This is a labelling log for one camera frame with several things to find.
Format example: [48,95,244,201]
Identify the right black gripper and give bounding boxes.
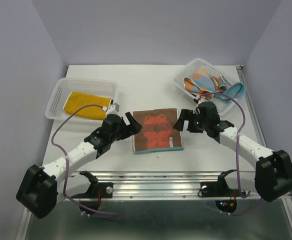
[172,108,208,133]

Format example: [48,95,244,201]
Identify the red and brown towel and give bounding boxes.
[133,108,184,154]

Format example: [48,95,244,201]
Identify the orange and blue spotted towel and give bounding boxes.
[183,68,232,100]

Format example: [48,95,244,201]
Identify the yellow and blue towel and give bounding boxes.
[63,92,112,120]

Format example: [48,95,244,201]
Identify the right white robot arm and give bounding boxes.
[173,101,292,202]

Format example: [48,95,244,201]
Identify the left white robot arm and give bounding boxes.
[16,112,142,219]

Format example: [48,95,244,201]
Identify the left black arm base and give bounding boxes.
[74,182,114,211]

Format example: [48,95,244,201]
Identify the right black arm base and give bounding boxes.
[197,181,240,215]

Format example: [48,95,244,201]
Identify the right white plastic basket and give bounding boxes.
[173,58,238,116]

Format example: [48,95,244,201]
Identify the white plastic basket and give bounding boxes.
[173,58,238,116]
[45,78,119,121]

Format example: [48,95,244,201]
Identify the left white plastic basket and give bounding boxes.
[45,78,119,121]

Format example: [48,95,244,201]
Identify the light blue patterned towel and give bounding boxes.
[220,82,246,102]

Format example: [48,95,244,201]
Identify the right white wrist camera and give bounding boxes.
[193,95,208,105]

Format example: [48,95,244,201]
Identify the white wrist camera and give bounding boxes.
[105,102,120,116]
[193,95,208,105]

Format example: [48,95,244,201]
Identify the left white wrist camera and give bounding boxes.
[105,102,120,116]

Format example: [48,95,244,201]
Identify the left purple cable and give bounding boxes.
[51,104,118,218]

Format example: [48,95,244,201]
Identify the purple cable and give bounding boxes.
[51,104,118,218]
[197,92,262,216]

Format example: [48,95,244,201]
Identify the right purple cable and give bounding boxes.
[197,92,262,216]

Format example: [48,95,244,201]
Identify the aluminium rail frame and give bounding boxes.
[21,65,292,240]

